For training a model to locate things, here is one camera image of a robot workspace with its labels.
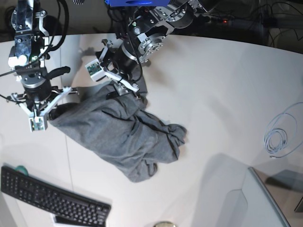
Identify grey t-shirt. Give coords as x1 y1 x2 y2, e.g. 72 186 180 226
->
49 82 187 183

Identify blue base plate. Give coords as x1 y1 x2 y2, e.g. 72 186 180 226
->
105 0 170 7

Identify green tape roll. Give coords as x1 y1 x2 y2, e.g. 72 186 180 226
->
15 166 28 175

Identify round brass object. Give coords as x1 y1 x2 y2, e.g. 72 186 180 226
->
153 221 177 227

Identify coiled white cable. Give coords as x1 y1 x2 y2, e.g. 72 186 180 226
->
264 102 303 159

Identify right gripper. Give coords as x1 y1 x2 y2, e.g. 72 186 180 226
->
20 73 78 120

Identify black computer keyboard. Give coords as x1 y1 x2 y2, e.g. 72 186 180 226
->
0 166 111 227

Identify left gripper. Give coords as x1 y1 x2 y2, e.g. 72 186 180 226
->
104 40 148 99

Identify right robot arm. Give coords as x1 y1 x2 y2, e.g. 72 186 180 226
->
8 0 72 123

